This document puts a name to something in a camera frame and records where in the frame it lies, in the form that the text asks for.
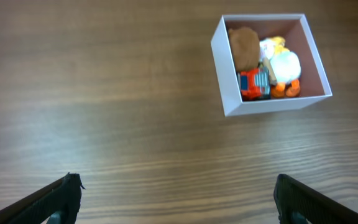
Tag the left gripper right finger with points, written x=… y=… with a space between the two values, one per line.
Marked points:
x=299 y=203

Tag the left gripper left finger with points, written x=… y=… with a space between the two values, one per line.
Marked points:
x=58 y=202

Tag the brown plush bear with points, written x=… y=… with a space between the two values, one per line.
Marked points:
x=245 y=48

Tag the pink white cardboard box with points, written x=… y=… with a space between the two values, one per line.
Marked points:
x=297 y=33

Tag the white wooden rattle drum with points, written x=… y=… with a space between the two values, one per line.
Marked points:
x=267 y=51

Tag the red toy fire truck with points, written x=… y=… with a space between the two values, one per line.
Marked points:
x=254 y=84

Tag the white yellow plush duck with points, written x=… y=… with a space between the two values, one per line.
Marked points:
x=286 y=68

